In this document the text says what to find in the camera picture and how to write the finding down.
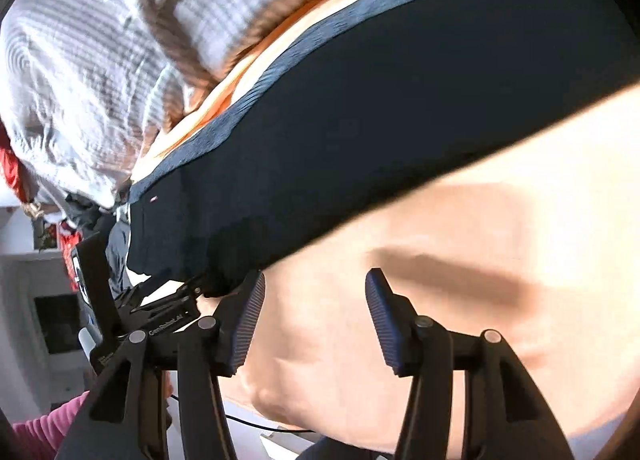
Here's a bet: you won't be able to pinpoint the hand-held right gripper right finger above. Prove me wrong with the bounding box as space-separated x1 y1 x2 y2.
365 267 576 460

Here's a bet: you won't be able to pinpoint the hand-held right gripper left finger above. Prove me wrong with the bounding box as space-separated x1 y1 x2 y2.
55 270 267 460

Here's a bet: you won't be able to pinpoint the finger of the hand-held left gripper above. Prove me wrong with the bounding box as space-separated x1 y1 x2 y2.
132 280 204 321
116 269 174 309

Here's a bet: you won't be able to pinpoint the black pants with patterned waistband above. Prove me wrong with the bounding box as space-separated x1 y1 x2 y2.
126 0 640 298

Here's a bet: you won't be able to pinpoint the person's left forearm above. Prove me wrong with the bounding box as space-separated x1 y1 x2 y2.
10 390 91 460

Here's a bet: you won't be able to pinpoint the dark grey clothes pile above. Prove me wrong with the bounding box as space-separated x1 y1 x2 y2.
64 192 133 293

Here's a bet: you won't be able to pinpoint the peach blanket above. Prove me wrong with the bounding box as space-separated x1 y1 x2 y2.
132 0 640 458

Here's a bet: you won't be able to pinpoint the red embroidered pillow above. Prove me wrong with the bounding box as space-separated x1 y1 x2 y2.
0 122 26 205

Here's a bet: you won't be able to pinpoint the grey white striped duvet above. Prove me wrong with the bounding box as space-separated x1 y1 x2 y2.
0 0 436 211

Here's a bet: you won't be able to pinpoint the black cable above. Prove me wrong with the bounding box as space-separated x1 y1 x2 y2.
169 392 317 436

